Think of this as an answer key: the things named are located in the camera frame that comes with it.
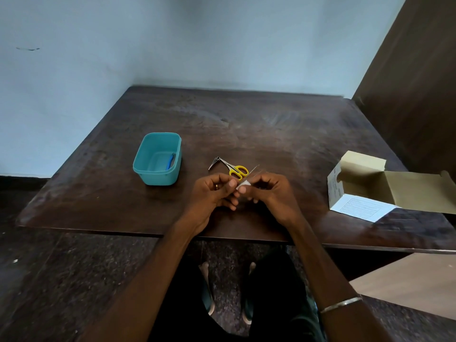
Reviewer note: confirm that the person's right forearm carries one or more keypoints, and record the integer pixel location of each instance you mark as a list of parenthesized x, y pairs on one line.
[(327, 277)]

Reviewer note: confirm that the person's left forearm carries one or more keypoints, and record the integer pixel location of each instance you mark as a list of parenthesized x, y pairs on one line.
[(142, 292)]

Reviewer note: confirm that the small black metal tool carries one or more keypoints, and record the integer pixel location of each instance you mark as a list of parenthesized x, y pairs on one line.
[(213, 163)]

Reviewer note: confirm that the blue-handled small tool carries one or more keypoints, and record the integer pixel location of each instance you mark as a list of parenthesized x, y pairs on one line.
[(171, 161)]

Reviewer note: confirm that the person's foot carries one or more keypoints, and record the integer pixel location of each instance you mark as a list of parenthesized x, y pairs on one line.
[(248, 309), (206, 277)]

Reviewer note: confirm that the beige board surface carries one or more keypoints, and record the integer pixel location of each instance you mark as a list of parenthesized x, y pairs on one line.
[(413, 284)]

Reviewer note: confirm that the person's right hand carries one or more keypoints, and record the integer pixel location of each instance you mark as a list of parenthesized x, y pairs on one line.
[(278, 199)]

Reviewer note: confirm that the person's right foot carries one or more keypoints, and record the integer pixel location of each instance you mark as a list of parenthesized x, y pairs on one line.
[(248, 309)]

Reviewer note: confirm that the white cardboard box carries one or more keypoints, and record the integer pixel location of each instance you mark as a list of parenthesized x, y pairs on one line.
[(360, 210)]

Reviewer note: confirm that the person's left hand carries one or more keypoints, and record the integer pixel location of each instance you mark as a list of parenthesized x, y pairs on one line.
[(208, 199)]

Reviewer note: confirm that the white wipe pad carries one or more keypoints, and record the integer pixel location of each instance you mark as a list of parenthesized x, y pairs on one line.
[(244, 184)]

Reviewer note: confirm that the blue tools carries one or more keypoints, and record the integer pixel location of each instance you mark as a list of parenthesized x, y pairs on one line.
[(253, 171)]

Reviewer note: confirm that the person's left foot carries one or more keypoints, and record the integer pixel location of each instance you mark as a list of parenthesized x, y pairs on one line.
[(206, 277)]

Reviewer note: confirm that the brown wooden cabinet panel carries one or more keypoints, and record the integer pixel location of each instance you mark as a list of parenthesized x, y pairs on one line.
[(424, 96)]

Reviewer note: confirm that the teal plastic container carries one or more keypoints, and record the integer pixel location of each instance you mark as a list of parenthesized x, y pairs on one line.
[(155, 158)]

